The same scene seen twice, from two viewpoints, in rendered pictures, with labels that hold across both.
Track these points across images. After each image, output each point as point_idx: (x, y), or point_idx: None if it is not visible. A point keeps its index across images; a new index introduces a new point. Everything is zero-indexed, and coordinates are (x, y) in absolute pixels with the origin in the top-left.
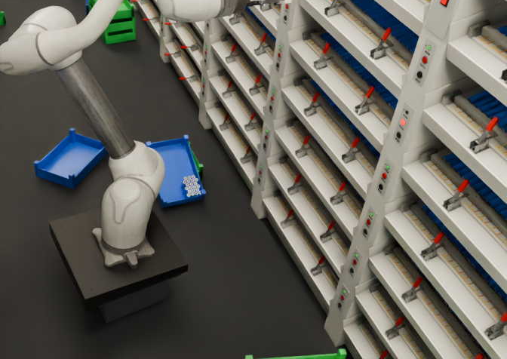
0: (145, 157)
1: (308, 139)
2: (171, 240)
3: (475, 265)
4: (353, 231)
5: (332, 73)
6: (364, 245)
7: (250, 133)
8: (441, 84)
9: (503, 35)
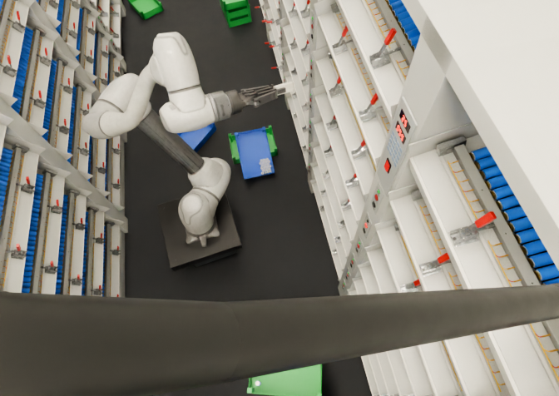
0: (210, 173)
1: None
2: (234, 225)
3: None
4: (346, 258)
5: (339, 136)
6: (351, 271)
7: (305, 134)
8: (392, 217)
9: None
